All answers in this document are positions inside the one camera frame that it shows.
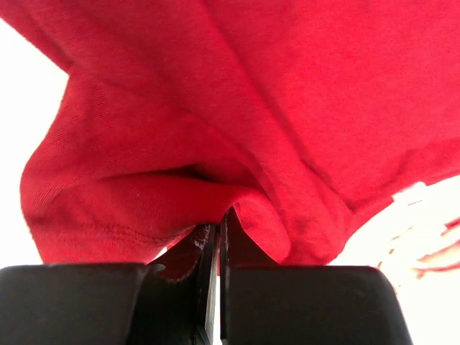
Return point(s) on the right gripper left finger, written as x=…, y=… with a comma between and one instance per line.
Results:
x=168, y=301

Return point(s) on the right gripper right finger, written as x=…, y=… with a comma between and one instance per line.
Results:
x=263, y=302

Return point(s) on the dark red t shirt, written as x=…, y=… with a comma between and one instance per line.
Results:
x=307, y=116

